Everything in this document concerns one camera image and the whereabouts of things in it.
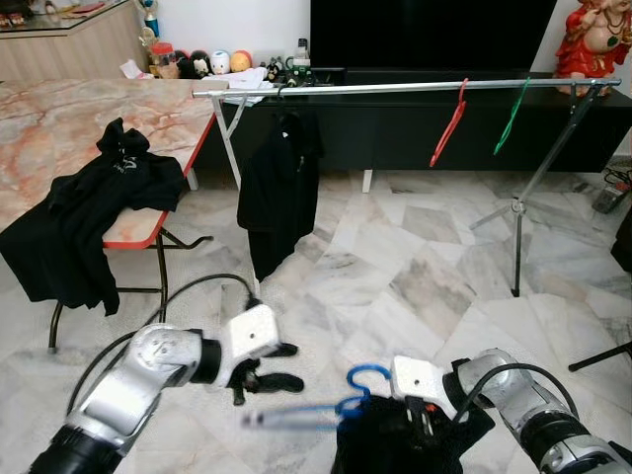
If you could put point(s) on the black TV console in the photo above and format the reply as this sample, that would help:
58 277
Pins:
395 128

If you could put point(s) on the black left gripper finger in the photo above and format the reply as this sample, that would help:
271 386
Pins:
279 350
279 382

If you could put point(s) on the gold blue trophy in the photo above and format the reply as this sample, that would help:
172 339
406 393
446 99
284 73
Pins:
149 22

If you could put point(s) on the pink tissue pack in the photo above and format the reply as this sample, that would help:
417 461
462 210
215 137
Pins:
136 70

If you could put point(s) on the black power strip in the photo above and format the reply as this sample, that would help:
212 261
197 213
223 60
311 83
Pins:
609 197

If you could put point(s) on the red lid snack jar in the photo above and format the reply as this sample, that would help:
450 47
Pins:
164 61

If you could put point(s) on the red laughing Buddha statue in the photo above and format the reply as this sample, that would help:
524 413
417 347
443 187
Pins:
592 44

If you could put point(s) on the white blue round plush toy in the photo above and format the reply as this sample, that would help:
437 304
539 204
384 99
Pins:
219 62

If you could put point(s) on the clear plastic bottle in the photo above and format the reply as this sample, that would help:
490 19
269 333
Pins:
302 54

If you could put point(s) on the red plastic hanger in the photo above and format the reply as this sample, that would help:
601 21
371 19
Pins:
449 128

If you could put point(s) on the stack of white papers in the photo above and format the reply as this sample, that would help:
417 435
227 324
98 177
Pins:
240 84

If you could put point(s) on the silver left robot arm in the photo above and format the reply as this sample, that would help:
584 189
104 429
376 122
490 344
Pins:
138 370

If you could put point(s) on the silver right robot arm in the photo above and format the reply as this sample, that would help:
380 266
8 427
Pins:
523 405

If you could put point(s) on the light wooden sideboard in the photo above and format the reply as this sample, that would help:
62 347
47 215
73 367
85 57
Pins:
59 49

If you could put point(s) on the black red round plush toy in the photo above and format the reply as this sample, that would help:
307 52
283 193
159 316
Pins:
200 64
185 64

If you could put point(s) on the marble top folding table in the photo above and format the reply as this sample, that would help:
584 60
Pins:
59 109

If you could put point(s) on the blue plastic hanger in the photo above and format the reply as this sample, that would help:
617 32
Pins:
351 405

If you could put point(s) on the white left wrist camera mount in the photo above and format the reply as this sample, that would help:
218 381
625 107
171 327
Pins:
252 331

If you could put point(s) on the green plastic hanger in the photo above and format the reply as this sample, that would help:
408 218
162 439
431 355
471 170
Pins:
512 118

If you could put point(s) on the black metal frame legs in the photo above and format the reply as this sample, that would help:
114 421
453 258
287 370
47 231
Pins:
602 355

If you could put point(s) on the black flat television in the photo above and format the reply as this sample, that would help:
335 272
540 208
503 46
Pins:
434 35

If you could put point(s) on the silver clothes rack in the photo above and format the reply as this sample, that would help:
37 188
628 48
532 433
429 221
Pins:
395 88

